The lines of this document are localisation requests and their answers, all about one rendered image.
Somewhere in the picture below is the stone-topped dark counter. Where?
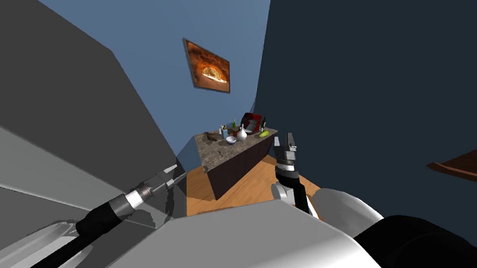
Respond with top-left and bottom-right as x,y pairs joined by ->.
186,106 -> 281,208

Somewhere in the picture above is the grey cupboard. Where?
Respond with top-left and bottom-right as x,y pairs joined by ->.
0,0 -> 211,268

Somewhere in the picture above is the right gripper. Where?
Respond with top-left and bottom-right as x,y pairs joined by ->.
270,130 -> 302,169

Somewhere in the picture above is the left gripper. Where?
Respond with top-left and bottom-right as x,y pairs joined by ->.
141,162 -> 189,203

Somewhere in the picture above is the orange framed wall picture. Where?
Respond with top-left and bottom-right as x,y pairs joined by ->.
176,37 -> 237,95

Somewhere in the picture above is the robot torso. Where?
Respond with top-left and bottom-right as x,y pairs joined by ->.
94,179 -> 442,268

